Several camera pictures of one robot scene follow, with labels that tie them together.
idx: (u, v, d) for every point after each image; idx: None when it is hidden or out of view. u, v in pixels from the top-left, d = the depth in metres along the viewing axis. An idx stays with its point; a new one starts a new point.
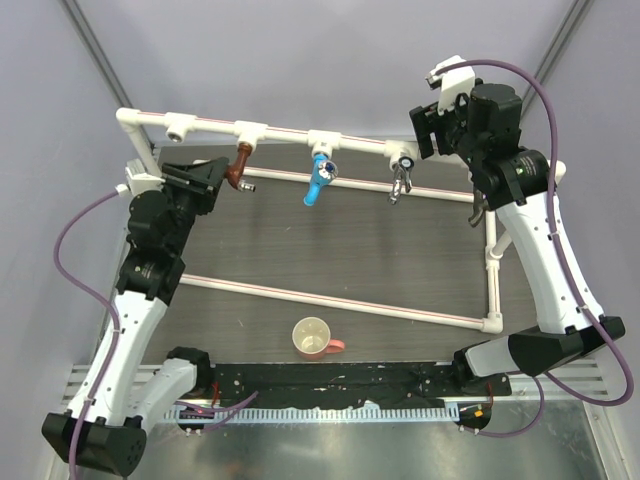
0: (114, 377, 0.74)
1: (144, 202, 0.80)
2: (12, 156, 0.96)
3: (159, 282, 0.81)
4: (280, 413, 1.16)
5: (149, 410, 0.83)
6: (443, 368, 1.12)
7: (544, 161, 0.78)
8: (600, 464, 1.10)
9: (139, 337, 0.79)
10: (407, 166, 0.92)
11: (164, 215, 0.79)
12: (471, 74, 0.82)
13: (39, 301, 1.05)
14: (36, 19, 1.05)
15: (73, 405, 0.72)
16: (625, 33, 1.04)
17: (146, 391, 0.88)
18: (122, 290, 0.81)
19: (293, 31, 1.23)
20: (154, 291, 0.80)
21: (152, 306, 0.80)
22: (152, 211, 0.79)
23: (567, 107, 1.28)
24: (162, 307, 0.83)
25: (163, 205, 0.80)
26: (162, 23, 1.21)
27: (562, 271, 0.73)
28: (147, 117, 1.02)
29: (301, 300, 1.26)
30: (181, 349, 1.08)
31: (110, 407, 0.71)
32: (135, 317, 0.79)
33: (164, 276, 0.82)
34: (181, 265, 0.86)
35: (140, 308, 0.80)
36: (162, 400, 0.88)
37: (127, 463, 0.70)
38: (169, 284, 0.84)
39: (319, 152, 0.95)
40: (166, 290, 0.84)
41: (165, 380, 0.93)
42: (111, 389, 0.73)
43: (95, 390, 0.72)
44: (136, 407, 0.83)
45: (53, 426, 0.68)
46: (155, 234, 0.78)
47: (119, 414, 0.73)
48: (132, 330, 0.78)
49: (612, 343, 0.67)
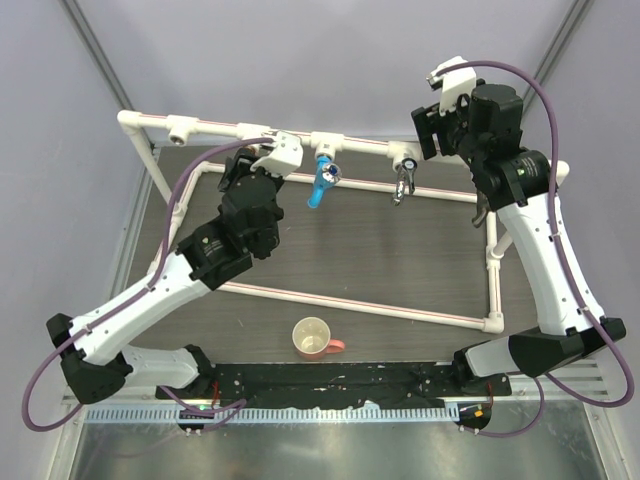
0: (116, 324, 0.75)
1: (251, 185, 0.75)
2: (13, 156, 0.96)
3: (213, 267, 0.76)
4: (280, 413, 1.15)
5: (140, 369, 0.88)
6: (443, 368, 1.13)
7: (545, 161, 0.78)
8: (600, 464, 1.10)
9: (165, 304, 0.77)
10: (411, 166, 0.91)
11: (258, 211, 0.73)
12: (472, 74, 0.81)
13: (39, 301, 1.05)
14: (36, 19, 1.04)
15: (77, 321, 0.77)
16: (626, 34, 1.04)
17: (150, 355, 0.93)
18: (179, 251, 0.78)
19: (293, 31, 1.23)
20: (203, 270, 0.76)
21: (192, 285, 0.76)
22: (252, 200, 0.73)
23: (568, 107, 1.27)
24: (203, 289, 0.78)
25: (265, 199, 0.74)
26: (162, 22, 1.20)
27: (564, 273, 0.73)
28: (147, 119, 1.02)
29: (301, 300, 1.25)
30: (193, 346, 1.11)
31: (94, 347, 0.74)
32: (169, 285, 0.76)
33: (220, 264, 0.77)
34: (246, 263, 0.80)
35: (180, 281, 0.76)
36: (159, 372, 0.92)
37: (90, 396, 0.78)
38: (220, 273, 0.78)
39: (322, 155, 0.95)
40: (215, 277, 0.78)
41: (169, 361, 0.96)
42: (106, 333, 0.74)
43: (95, 323, 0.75)
44: (135, 359, 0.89)
45: (57, 325, 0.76)
46: (239, 223, 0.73)
47: (104, 355, 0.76)
48: (159, 294, 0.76)
49: (612, 344, 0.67)
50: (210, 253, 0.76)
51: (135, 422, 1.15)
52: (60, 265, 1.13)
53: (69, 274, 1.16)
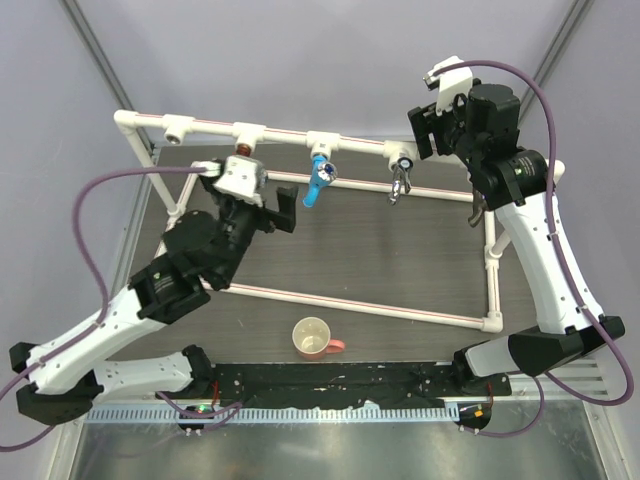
0: (66, 359, 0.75)
1: (192, 223, 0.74)
2: (12, 158, 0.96)
3: (160, 305, 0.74)
4: (280, 413, 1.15)
5: (113, 388, 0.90)
6: (443, 368, 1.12)
7: (543, 160, 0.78)
8: (600, 464, 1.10)
9: (116, 340, 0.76)
10: (406, 166, 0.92)
11: (195, 253, 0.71)
12: (469, 73, 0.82)
13: (39, 302, 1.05)
14: (35, 20, 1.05)
15: (34, 352, 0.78)
16: (625, 33, 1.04)
17: (131, 368, 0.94)
18: (131, 286, 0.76)
19: (292, 30, 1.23)
20: (150, 308, 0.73)
21: (139, 322, 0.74)
22: (190, 242, 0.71)
23: (567, 106, 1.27)
24: (154, 324, 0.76)
25: (202, 242, 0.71)
26: (160, 22, 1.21)
27: (562, 271, 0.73)
28: (144, 119, 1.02)
29: (300, 300, 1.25)
30: (197, 346, 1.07)
31: (46, 381, 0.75)
32: (118, 323, 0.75)
33: (168, 301, 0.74)
34: (199, 300, 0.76)
35: (128, 318, 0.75)
36: (139, 385, 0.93)
37: (56, 418, 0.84)
38: (171, 309, 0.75)
39: (317, 153, 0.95)
40: (166, 313, 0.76)
41: (155, 371, 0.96)
42: (57, 367, 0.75)
43: (48, 357, 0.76)
44: (110, 377, 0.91)
45: (16, 355, 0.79)
46: (180, 261, 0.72)
47: (60, 386, 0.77)
48: (109, 331, 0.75)
49: (611, 343, 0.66)
50: (160, 289, 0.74)
51: (136, 423, 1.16)
52: (59, 266, 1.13)
53: (68, 275, 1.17)
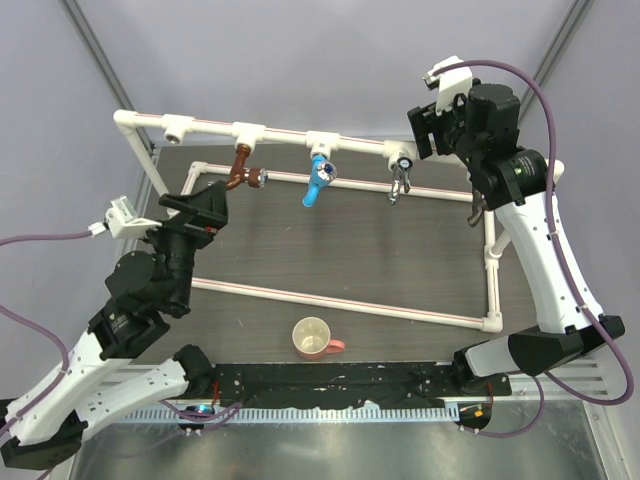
0: (41, 410, 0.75)
1: (131, 261, 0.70)
2: (12, 157, 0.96)
3: (121, 344, 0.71)
4: (280, 414, 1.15)
5: (98, 420, 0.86)
6: (443, 368, 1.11)
7: (542, 160, 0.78)
8: (599, 464, 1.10)
9: (85, 384, 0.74)
10: (406, 166, 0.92)
11: (139, 291, 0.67)
12: (469, 73, 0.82)
13: (38, 301, 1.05)
14: (35, 20, 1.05)
15: (13, 407, 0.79)
16: (625, 33, 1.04)
17: (115, 395, 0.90)
18: (90, 330, 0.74)
19: (293, 30, 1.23)
20: (111, 349, 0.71)
21: (103, 364, 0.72)
22: (130, 282, 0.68)
23: (567, 107, 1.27)
24: (124, 359, 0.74)
25: (144, 279, 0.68)
26: (161, 23, 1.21)
27: (563, 271, 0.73)
28: (143, 119, 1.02)
29: (301, 300, 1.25)
30: (189, 347, 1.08)
31: (27, 433, 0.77)
32: (83, 367, 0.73)
33: (128, 339, 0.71)
34: (158, 331, 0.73)
35: (92, 360, 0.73)
36: (128, 407, 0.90)
37: (47, 461, 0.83)
38: (133, 347, 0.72)
39: (317, 153, 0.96)
40: (129, 350, 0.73)
41: (141, 390, 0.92)
42: (35, 418, 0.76)
43: (24, 411, 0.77)
44: (93, 410, 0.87)
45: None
46: (128, 301, 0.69)
47: (44, 433, 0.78)
48: (76, 377, 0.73)
49: (611, 342, 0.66)
50: (117, 330, 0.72)
51: (136, 422, 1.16)
52: (59, 266, 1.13)
53: (68, 275, 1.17)
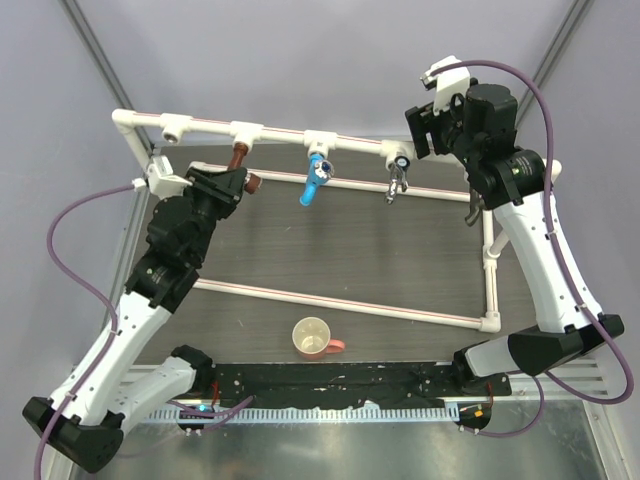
0: (99, 378, 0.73)
1: (167, 207, 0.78)
2: (12, 157, 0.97)
3: (168, 289, 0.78)
4: (280, 413, 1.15)
5: (133, 410, 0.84)
6: (443, 368, 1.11)
7: (540, 160, 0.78)
8: (600, 464, 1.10)
9: (137, 341, 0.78)
10: (403, 165, 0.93)
11: (185, 225, 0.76)
12: (467, 73, 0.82)
13: (39, 300, 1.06)
14: (36, 21, 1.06)
15: (55, 395, 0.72)
16: (624, 31, 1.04)
17: (138, 390, 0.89)
18: (129, 290, 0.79)
19: (292, 30, 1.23)
20: (159, 296, 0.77)
21: (153, 313, 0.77)
22: (175, 220, 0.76)
23: (567, 107, 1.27)
24: (166, 314, 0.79)
25: (186, 216, 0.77)
26: (161, 22, 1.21)
27: (561, 270, 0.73)
28: (142, 118, 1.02)
29: (300, 300, 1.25)
30: (187, 346, 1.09)
31: (87, 408, 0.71)
32: (134, 322, 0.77)
33: (172, 284, 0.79)
34: (194, 276, 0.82)
35: (141, 314, 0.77)
36: (152, 400, 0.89)
37: (96, 463, 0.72)
38: (176, 293, 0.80)
39: (315, 152, 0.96)
40: (172, 299, 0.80)
41: (160, 380, 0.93)
42: (92, 389, 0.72)
43: (77, 386, 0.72)
44: (122, 403, 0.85)
45: (33, 410, 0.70)
46: (173, 243, 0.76)
47: (98, 414, 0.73)
48: (129, 333, 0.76)
49: (610, 341, 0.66)
50: (159, 280, 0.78)
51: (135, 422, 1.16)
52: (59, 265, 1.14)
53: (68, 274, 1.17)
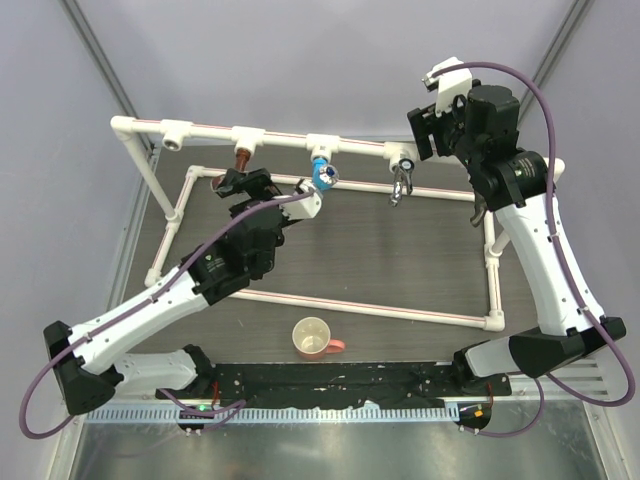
0: (116, 334, 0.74)
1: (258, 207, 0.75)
2: (13, 157, 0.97)
3: (215, 283, 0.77)
4: (280, 413, 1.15)
5: (132, 377, 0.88)
6: (443, 368, 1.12)
7: (542, 161, 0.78)
8: (600, 464, 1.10)
9: (166, 316, 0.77)
10: (407, 168, 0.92)
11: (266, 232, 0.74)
12: (469, 73, 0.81)
13: (38, 301, 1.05)
14: (35, 21, 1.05)
15: (77, 329, 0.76)
16: (625, 32, 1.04)
17: (144, 362, 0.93)
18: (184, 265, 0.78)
19: (293, 31, 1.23)
20: (204, 286, 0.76)
21: (192, 299, 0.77)
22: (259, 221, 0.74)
23: (567, 107, 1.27)
24: (203, 304, 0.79)
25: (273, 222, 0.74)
26: (162, 22, 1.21)
27: (563, 272, 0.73)
28: (142, 125, 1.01)
29: (300, 302, 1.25)
30: (196, 346, 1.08)
31: (94, 357, 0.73)
32: (171, 298, 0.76)
33: (222, 280, 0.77)
34: (245, 280, 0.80)
35: (182, 294, 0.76)
36: (151, 378, 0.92)
37: (79, 406, 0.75)
38: (220, 288, 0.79)
39: (318, 157, 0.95)
40: (215, 292, 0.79)
41: (164, 366, 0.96)
42: (107, 342, 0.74)
43: (96, 331, 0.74)
44: (126, 367, 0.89)
45: (55, 334, 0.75)
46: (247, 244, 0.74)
47: (102, 364, 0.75)
48: (163, 306, 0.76)
49: (612, 343, 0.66)
50: (212, 269, 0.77)
51: (135, 422, 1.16)
52: (58, 265, 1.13)
53: (68, 273, 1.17)
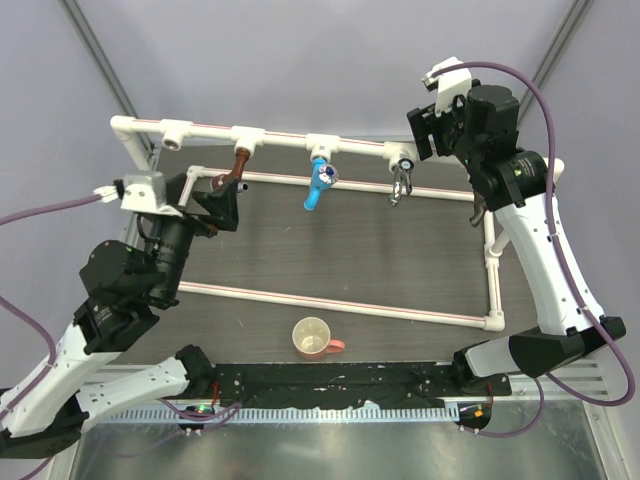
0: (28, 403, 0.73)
1: (104, 254, 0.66)
2: (13, 157, 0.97)
3: (102, 338, 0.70)
4: (280, 413, 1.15)
5: (100, 411, 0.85)
6: (443, 368, 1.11)
7: (542, 161, 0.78)
8: (600, 464, 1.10)
9: (73, 377, 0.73)
10: (407, 167, 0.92)
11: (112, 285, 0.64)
12: (469, 73, 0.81)
13: (39, 301, 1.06)
14: (35, 21, 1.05)
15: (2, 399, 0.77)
16: (625, 31, 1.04)
17: (120, 388, 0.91)
18: (75, 323, 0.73)
19: (292, 30, 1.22)
20: (92, 344, 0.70)
21: (88, 358, 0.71)
22: (103, 275, 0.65)
23: (567, 107, 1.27)
24: (107, 356, 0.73)
25: (118, 271, 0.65)
26: (161, 22, 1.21)
27: (563, 272, 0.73)
28: (141, 124, 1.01)
29: (300, 302, 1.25)
30: (189, 347, 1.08)
31: (15, 426, 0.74)
32: (69, 360, 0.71)
33: (111, 333, 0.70)
34: (141, 325, 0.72)
35: (77, 355, 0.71)
36: (131, 400, 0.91)
37: (45, 451, 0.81)
38: (117, 340, 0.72)
39: (318, 156, 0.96)
40: (113, 343, 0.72)
41: (146, 384, 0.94)
42: (23, 411, 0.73)
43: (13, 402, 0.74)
44: (95, 401, 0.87)
45: None
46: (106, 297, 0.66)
47: (31, 429, 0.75)
48: (62, 371, 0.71)
49: (612, 342, 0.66)
50: (99, 322, 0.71)
51: (136, 422, 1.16)
52: (58, 265, 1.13)
53: (67, 274, 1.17)
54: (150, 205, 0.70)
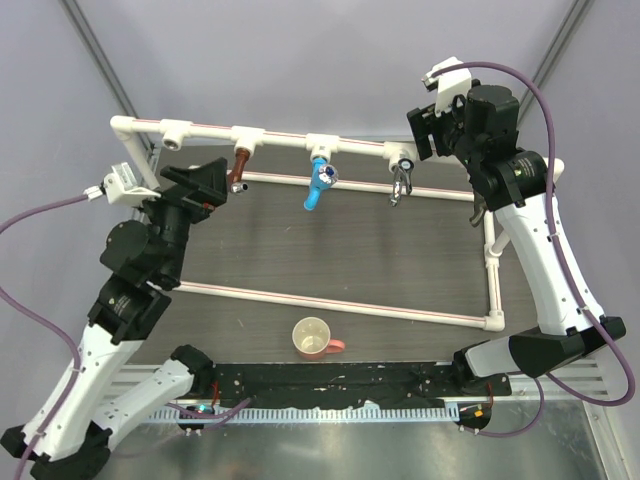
0: (65, 416, 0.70)
1: (121, 237, 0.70)
2: (13, 157, 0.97)
3: (130, 321, 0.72)
4: (280, 413, 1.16)
5: (121, 424, 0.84)
6: (443, 368, 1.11)
7: (542, 161, 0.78)
8: (600, 464, 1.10)
9: (103, 375, 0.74)
10: (407, 167, 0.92)
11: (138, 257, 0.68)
12: (469, 73, 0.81)
13: (40, 301, 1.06)
14: (35, 20, 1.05)
15: (27, 430, 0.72)
16: (624, 32, 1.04)
17: (130, 397, 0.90)
18: (93, 322, 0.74)
19: (293, 30, 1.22)
20: (120, 331, 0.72)
21: (117, 349, 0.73)
22: (128, 251, 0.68)
23: (567, 107, 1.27)
24: (132, 346, 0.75)
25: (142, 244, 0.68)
26: (161, 21, 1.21)
27: (562, 271, 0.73)
28: (142, 124, 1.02)
29: (300, 302, 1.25)
30: (184, 347, 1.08)
31: (55, 446, 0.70)
32: (97, 358, 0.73)
33: (136, 315, 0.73)
34: (161, 303, 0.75)
35: (103, 350, 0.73)
36: (146, 407, 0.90)
37: None
38: (141, 323, 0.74)
39: (318, 156, 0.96)
40: (138, 330, 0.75)
41: (153, 389, 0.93)
42: (59, 428, 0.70)
43: (45, 424, 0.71)
44: (112, 416, 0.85)
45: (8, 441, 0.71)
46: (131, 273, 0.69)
47: (69, 448, 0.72)
48: (93, 369, 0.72)
49: (612, 342, 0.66)
50: (121, 310, 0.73)
51: None
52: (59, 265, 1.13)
53: (68, 273, 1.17)
54: (121, 186, 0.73)
